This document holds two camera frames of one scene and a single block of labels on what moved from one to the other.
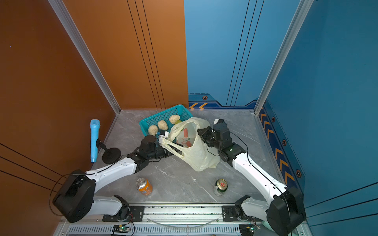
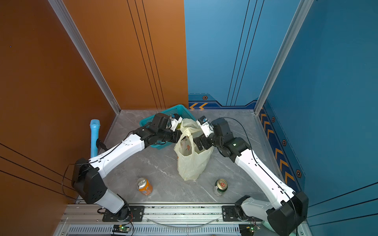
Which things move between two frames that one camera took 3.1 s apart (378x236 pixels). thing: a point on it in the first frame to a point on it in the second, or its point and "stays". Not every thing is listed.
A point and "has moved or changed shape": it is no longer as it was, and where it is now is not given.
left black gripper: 166,154 to 177,135
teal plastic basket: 162,120 stays
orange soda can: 143,186 stays
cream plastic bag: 184,142 has moved or changed shape
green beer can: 222,185 stays
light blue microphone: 94,124 stays
